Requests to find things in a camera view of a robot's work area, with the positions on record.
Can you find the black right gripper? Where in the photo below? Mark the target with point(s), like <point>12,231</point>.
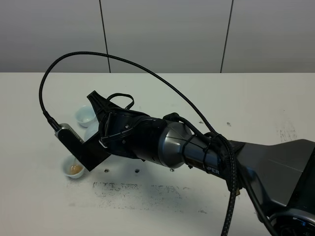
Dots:
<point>123,133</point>

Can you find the light blue porcelain teapot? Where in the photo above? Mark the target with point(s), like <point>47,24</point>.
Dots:
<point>91,130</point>

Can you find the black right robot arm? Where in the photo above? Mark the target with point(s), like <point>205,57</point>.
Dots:
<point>279,179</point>

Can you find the far light blue teacup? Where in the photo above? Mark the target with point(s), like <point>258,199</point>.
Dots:
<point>85,116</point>

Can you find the light blue teacup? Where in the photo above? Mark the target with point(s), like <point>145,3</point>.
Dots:
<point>85,116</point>
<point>72,168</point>

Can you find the near light blue teacup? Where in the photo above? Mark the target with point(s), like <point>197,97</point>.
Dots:
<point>72,168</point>

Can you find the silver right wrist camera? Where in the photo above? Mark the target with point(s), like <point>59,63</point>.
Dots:
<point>70,139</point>

